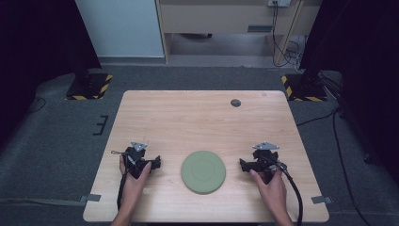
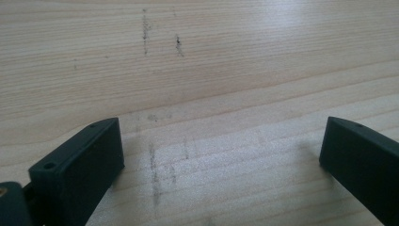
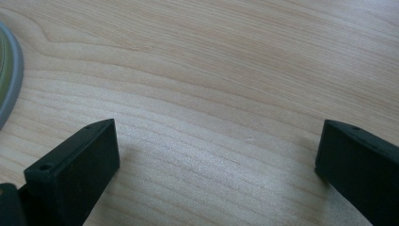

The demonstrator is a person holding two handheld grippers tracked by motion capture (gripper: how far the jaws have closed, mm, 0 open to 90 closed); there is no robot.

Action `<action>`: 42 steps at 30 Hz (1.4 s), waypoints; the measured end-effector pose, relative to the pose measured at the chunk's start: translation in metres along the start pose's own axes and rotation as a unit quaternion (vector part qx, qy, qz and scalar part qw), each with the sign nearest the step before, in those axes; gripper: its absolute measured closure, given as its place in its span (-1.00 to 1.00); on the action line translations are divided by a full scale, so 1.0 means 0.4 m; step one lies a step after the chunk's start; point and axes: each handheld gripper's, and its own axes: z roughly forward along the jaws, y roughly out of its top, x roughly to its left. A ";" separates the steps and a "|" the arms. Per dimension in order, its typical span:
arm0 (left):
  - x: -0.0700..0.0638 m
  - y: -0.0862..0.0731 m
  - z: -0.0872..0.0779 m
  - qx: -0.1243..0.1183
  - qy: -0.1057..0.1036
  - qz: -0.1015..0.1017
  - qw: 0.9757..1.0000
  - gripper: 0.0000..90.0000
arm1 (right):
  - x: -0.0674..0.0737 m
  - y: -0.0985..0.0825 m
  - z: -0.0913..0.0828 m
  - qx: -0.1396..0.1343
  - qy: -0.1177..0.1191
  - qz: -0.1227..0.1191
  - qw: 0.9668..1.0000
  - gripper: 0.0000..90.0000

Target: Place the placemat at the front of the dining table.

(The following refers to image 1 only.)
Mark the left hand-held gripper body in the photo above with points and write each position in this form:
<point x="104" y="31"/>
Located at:
<point x="136" y="155"/>

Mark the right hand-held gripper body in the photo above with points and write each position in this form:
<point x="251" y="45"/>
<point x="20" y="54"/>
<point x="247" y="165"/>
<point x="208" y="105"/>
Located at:
<point x="265" y="157"/>

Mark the person's left hand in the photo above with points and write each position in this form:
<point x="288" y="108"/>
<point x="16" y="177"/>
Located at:
<point x="133" y="188"/>

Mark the person's right hand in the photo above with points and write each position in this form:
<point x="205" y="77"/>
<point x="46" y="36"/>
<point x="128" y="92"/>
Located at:
<point x="274" y="193"/>

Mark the grey round table grommet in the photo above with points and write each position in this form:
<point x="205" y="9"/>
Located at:
<point x="235" y="102"/>

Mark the grey tape piece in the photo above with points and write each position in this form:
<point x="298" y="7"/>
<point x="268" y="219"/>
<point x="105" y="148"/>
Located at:
<point x="321" y="199"/>
<point x="91" y="197"/>

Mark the black stand with striped base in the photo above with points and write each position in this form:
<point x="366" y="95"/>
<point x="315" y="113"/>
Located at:
<point x="89" y="86"/>
<point x="304" y="88"/>

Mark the grey rectangular desk plate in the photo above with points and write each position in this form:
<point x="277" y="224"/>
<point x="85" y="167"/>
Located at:
<point x="259" y="28"/>

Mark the black curtain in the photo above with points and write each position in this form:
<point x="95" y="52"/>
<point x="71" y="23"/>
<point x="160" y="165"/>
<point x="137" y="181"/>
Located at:
<point x="367" y="62"/>
<point x="37" y="47"/>

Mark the light wooden desk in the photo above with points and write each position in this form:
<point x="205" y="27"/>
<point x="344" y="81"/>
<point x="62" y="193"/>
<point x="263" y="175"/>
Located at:
<point x="219" y="19"/>

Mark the grey power outlet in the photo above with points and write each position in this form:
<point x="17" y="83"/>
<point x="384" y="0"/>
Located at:
<point x="279" y="2"/>

